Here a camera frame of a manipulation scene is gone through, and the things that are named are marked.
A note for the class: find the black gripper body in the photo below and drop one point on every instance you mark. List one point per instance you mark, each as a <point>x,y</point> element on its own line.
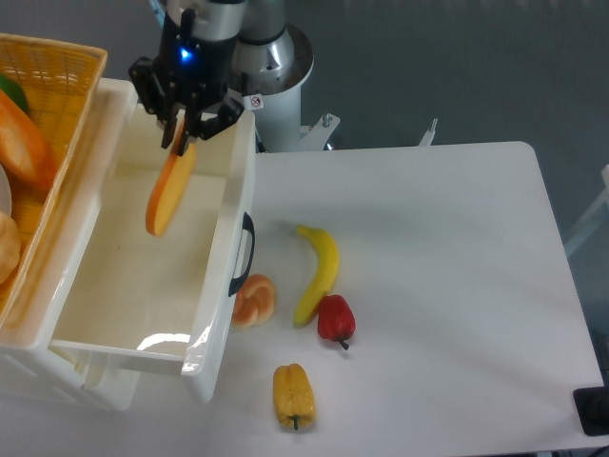
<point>192,66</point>

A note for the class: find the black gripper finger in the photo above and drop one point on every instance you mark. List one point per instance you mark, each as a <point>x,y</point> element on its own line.
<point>168,122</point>
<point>188,131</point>

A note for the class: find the orange bread slice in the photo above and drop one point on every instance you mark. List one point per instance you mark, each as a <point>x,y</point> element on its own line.
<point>169,188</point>

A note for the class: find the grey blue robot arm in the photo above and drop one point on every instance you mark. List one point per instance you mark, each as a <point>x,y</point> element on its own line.
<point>270,55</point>

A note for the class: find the white upper drawer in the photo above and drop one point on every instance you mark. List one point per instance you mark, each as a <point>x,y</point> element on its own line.
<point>161,304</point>

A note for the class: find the knotted bread roll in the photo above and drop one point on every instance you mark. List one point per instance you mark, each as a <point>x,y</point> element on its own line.
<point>255,302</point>

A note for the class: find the round bread bun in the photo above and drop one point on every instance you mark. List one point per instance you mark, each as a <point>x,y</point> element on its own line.
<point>10,247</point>

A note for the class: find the white drawer cabinet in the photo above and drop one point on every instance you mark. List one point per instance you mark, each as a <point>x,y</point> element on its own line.
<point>30,365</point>

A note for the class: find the orange wicker basket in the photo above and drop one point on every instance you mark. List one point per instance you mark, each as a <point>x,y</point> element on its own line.
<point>59,80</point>

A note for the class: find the orange baguette loaf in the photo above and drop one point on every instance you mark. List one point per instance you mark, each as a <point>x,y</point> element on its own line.
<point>25,152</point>

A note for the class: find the green vegetable in basket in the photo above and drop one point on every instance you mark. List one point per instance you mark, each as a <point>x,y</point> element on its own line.
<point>15,93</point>

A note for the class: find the yellow banana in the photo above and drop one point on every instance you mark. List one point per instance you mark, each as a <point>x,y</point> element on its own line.
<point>325,276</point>

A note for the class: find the red bell pepper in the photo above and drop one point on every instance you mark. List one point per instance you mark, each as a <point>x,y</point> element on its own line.
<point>336,321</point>

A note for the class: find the yellow bell pepper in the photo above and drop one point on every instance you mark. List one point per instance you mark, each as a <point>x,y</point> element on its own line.
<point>293,397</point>

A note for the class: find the black device at table edge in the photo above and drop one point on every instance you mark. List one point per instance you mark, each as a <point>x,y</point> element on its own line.
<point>592,407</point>

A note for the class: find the dark blue drawer handle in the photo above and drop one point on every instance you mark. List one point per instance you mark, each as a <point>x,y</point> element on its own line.
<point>245,256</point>

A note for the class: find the white table bracket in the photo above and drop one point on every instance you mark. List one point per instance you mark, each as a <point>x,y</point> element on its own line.
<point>429,135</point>

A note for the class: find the white frame at right edge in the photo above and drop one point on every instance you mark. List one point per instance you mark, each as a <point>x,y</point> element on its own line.
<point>592,218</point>

